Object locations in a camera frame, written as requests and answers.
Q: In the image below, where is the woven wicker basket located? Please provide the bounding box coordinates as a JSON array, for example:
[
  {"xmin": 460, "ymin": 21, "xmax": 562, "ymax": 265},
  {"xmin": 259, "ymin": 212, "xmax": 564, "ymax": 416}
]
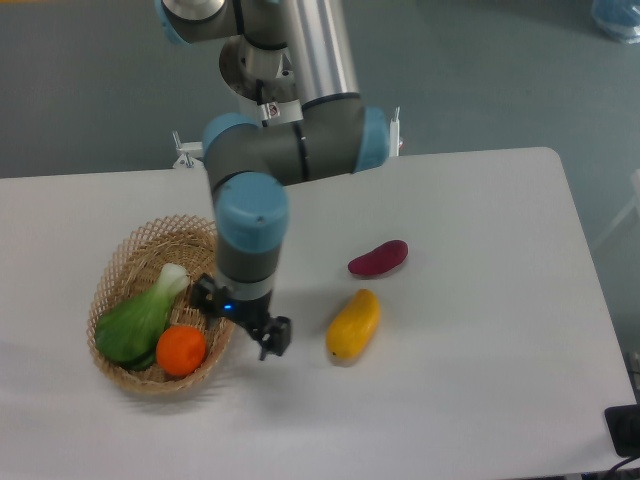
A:
[{"xmin": 87, "ymin": 215, "xmax": 234, "ymax": 395}]

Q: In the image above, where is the green bok choy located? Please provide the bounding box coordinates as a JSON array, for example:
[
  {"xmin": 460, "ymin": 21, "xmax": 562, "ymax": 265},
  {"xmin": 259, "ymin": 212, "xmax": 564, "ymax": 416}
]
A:
[{"xmin": 94, "ymin": 263, "xmax": 190, "ymax": 371}]

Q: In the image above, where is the purple sweet potato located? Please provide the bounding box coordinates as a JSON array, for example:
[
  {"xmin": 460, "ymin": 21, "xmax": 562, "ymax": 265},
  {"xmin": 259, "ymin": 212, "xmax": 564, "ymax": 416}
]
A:
[{"xmin": 347, "ymin": 239, "xmax": 409, "ymax": 277}]

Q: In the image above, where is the blue bag in corner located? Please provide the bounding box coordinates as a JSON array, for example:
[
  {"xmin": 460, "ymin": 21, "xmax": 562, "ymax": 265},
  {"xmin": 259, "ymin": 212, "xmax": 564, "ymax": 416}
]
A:
[{"xmin": 591, "ymin": 0, "xmax": 639, "ymax": 44}]

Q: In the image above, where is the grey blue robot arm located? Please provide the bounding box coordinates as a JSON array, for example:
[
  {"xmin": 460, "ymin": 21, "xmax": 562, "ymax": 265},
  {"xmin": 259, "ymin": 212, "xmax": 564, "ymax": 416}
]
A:
[{"xmin": 155, "ymin": 1, "xmax": 389, "ymax": 356}]

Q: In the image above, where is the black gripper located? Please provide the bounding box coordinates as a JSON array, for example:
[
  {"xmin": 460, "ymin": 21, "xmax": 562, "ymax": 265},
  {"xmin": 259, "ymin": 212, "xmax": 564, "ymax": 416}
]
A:
[{"xmin": 189, "ymin": 274, "xmax": 292, "ymax": 361}]

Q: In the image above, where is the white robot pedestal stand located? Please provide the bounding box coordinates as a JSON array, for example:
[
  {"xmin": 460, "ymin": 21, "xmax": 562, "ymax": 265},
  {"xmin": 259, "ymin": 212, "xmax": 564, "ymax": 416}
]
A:
[{"xmin": 171, "ymin": 34, "xmax": 306, "ymax": 169}]

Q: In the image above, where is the black device at table edge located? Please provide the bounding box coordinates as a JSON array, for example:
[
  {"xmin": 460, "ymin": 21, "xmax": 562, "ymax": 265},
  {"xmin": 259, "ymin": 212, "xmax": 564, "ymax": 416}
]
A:
[{"xmin": 604, "ymin": 404, "xmax": 639, "ymax": 457}]

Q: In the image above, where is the orange fruit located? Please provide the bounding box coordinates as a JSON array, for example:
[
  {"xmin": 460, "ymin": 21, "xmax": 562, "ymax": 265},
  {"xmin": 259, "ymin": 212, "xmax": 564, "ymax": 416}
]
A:
[{"xmin": 155, "ymin": 325, "xmax": 207, "ymax": 377}]

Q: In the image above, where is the yellow mango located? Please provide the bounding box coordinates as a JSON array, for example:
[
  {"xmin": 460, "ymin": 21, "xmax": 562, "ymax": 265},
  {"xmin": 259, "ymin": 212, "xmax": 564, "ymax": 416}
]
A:
[{"xmin": 325, "ymin": 289, "xmax": 381, "ymax": 362}]

